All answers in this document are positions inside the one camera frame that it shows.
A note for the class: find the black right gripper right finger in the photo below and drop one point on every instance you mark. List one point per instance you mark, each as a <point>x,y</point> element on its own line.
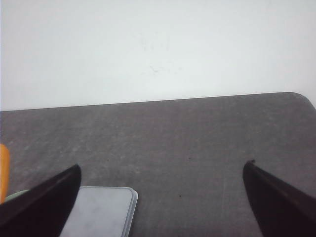
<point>280,209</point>

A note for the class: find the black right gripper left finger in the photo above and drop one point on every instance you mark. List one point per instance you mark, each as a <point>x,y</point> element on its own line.
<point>43,210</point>

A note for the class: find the yellow corn cob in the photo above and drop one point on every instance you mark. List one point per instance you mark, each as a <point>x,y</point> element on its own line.
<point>4,171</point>

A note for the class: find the green round plate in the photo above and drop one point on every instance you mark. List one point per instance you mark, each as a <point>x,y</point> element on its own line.
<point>14,195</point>

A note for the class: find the silver digital kitchen scale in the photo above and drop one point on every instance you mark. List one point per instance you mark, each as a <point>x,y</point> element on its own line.
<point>101,212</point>

